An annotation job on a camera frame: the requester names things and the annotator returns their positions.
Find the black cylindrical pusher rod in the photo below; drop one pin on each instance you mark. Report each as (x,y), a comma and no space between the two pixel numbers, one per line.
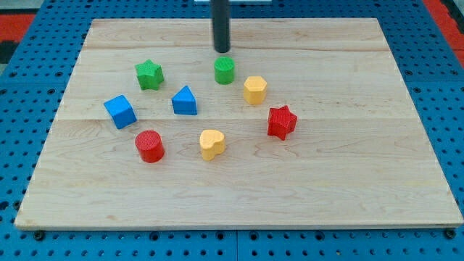
(220,17)

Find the green cylinder block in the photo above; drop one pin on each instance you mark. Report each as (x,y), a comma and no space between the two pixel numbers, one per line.
(224,70)

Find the green star block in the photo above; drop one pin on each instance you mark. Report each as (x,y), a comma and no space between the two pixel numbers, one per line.
(149,75)

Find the red star block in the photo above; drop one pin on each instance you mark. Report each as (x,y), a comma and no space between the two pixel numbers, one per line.
(281,122)

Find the yellow hexagon block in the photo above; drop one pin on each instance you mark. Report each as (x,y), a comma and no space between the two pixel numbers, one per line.
(255,90)

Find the blue triangle block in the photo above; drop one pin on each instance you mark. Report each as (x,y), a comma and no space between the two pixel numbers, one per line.
(184,102)

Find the yellow heart block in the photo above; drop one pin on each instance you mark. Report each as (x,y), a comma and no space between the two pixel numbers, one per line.
(212,143)

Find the blue cube block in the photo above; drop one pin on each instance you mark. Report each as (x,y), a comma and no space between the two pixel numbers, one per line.
(121,111)

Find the red cylinder block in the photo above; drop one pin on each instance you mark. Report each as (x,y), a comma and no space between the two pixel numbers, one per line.
(149,146)

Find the light wooden board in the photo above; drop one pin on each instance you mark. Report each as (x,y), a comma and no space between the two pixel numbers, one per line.
(359,156)

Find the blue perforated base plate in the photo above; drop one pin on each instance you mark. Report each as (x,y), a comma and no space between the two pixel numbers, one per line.
(36,77)

